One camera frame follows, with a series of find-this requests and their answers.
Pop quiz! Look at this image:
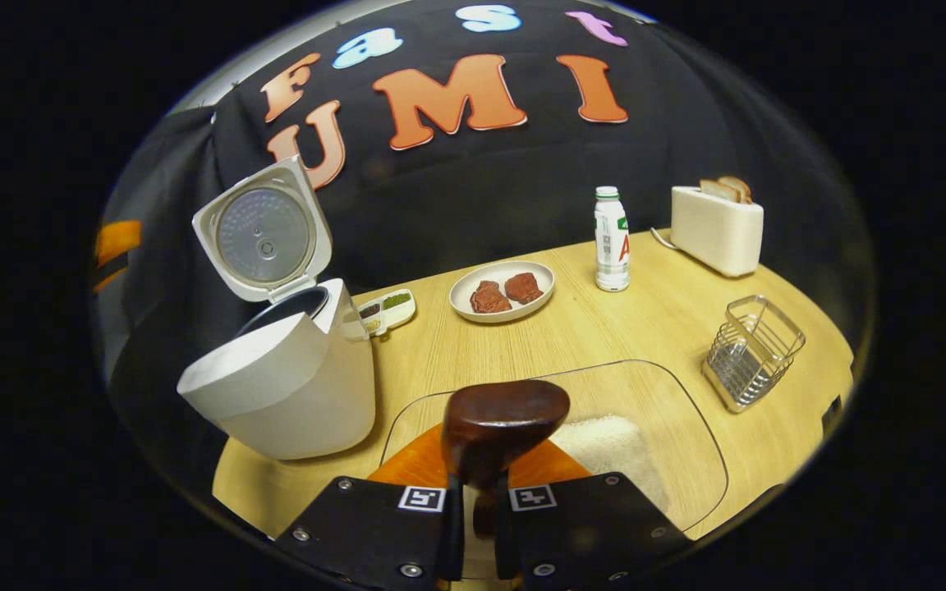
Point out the dark wooden spoon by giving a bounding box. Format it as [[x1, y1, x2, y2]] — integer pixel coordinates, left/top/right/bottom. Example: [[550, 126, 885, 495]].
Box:
[[442, 380, 571, 543]]

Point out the red meat piece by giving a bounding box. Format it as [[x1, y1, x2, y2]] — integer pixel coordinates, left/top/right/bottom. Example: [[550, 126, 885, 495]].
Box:
[[470, 281, 513, 314], [504, 273, 545, 305]]

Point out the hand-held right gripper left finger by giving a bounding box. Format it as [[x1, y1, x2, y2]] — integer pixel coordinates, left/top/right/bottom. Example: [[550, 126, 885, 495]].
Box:
[[276, 423, 466, 591]]

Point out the white divided condiment dish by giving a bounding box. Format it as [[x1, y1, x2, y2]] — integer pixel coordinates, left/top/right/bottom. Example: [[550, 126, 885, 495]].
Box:
[[356, 289, 417, 337]]

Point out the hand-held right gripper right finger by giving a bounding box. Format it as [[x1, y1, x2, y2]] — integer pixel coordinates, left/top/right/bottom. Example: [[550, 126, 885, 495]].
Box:
[[496, 439, 691, 591]]

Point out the white rice cooker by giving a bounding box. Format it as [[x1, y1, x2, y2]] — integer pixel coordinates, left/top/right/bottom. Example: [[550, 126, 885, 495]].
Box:
[[177, 156, 377, 460]]

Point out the clear glass tray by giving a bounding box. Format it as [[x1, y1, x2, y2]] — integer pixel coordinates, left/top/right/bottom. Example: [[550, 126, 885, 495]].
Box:
[[380, 360, 728, 534]]

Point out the white toaster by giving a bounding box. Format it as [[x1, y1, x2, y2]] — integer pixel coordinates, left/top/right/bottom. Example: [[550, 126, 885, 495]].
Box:
[[670, 186, 765, 277]]

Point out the white rice pile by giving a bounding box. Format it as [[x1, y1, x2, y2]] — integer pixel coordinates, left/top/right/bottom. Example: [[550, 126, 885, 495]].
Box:
[[551, 415, 671, 510]]

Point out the metal wire chopstick holder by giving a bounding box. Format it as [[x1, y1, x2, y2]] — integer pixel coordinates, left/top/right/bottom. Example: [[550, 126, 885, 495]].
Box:
[[701, 295, 806, 414]]

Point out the white drink bottle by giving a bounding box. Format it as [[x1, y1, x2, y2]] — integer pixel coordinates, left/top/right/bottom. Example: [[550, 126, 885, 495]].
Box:
[[594, 186, 631, 293]]

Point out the white round plate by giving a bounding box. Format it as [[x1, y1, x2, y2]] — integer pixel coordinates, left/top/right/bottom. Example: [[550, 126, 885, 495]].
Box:
[[448, 260, 556, 323]]

